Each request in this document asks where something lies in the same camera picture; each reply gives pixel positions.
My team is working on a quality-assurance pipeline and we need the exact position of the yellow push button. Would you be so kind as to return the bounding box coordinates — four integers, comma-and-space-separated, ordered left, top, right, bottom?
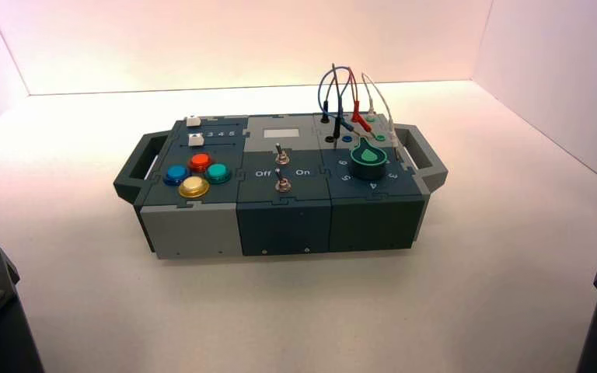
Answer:
177, 176, 211, 200

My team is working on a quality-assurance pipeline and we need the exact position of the blue jumper cable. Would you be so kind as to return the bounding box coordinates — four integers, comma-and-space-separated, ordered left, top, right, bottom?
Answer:
317, 65, 356, 133

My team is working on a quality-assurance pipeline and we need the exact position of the white jumper cable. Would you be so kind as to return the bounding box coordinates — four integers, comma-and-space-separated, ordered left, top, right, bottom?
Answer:
361, 71, 400, 148

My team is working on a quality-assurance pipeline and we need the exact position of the black jumper cable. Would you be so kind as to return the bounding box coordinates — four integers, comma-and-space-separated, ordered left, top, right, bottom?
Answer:
329, 62, 346, 152

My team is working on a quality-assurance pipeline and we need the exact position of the blue push button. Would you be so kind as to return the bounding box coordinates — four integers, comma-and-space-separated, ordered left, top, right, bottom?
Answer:
163, 164, 190, 187

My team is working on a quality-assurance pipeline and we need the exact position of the red push button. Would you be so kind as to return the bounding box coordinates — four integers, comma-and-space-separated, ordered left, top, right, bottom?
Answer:
188, 152, 212, 174

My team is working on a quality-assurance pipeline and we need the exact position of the grey-blue task box with handles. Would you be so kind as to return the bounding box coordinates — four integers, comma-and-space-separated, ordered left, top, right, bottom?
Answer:
113, 112, 449, 260

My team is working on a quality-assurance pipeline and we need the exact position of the teal push button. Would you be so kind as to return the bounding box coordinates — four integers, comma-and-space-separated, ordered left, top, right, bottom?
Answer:
204, 162, 232, 185

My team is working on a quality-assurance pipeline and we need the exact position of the red jumper cable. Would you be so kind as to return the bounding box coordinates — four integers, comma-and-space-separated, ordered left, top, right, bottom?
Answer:
347, 68, 375, 133

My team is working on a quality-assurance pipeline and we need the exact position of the dark teal rotary knob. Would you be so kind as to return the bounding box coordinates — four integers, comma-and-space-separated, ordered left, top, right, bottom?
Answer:
349, 137, 389, 182

